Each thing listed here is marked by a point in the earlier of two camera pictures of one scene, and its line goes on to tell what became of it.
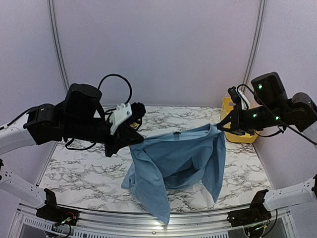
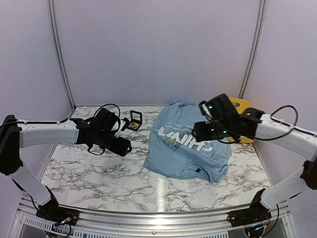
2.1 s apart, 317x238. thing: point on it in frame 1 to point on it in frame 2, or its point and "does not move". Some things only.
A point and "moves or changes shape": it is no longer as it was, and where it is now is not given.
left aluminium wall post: x=55 y=34 does not move
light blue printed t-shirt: x=180 y=159 moves or changes shape
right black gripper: x=240 y=122 to x=201 y=135
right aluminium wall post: x=261 y=12 does not move
